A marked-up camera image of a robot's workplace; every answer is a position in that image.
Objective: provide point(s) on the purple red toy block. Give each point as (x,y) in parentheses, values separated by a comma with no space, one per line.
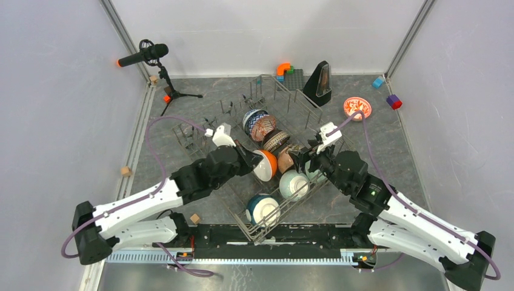
(394,102)

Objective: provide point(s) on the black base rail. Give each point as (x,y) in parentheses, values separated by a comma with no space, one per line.
(286,241)

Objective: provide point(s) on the small wooden cube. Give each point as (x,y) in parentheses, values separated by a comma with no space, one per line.
(126,171)

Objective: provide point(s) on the orange curved toy block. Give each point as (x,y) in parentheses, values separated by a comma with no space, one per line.
(280,70)

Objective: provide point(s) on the white blue rimmed bowl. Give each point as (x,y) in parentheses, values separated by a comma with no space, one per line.
(251,117)

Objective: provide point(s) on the black microphone orange tip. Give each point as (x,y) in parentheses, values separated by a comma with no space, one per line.
(149,53)

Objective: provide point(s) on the black microphone tripod stand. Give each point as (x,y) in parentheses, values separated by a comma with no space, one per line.
(171,93)

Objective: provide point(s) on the dark brown banded bowl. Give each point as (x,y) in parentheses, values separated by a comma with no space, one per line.
(275,139)

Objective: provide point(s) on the blue white patterned bowl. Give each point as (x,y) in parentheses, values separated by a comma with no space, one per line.
(262,127)

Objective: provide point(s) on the wooden cube near rail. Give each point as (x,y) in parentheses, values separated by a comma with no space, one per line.
(195,219)

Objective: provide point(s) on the blue toy block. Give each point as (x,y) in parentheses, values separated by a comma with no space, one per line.
(378,82)

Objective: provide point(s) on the pink brown flower bowl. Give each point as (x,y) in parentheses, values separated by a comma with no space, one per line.
(285,161)

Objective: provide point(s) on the pale green bowl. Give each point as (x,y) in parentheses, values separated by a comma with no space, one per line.
(315,176)

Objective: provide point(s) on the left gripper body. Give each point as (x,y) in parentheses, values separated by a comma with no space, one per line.
(239,168)

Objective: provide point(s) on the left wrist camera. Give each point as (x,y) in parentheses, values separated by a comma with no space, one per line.
(221,135)

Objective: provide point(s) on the white bowl orange pattern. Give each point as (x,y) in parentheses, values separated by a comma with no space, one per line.
(354,104)

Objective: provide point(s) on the green toy block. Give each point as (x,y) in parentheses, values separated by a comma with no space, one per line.
(290,70)

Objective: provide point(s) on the grey studded base plate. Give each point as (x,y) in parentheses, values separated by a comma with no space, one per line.
(294,81)

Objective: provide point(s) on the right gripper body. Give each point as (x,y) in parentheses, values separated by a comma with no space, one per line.
(324,161)

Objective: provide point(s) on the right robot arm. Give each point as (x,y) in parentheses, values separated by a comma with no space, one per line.
(395,222)

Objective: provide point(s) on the black metronome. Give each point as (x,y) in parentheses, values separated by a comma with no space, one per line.
(317,88)

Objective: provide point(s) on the teal bowl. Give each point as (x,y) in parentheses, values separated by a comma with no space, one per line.
(262,210)

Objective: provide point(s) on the grey wire dish rack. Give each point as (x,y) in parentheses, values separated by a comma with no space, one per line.
(301,120)

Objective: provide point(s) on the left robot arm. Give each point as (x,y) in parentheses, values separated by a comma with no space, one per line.
(97,229)

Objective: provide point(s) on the light green ribbed bowl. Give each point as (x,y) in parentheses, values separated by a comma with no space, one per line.
(294,184)

